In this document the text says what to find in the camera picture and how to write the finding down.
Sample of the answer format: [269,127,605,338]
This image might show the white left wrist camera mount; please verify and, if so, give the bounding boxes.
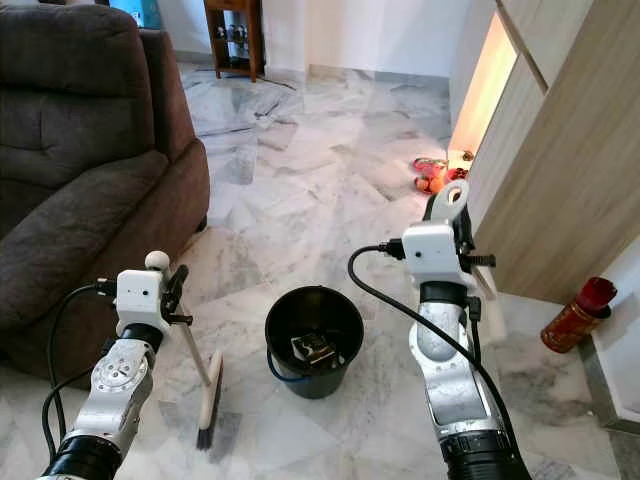
[115,268,169,336]

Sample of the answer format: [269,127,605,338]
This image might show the dark wooden side table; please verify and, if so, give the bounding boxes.
[205,0,267,81]

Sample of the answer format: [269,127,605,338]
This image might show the light wood cabinet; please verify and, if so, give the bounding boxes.
[447,0,640,306]

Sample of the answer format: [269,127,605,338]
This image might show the dark brown fabric sofa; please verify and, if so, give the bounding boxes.
[0,5,211,386]

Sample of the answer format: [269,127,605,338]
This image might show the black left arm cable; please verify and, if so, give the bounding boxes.
[43,280,121,471]

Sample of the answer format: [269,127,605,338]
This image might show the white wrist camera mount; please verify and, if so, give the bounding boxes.
[115,268,169,336]
[402,222,464,286]

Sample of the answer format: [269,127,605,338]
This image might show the black plastic bucket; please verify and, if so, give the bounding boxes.
[265,286,365,400]

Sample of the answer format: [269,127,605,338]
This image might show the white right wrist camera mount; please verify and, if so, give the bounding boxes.
[402,222,464,286]

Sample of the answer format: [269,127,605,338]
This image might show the crumpled packaging scrap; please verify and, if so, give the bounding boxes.
[290,333,342,370]

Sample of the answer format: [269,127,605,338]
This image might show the blue box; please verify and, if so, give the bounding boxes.
[135,0,163,29]

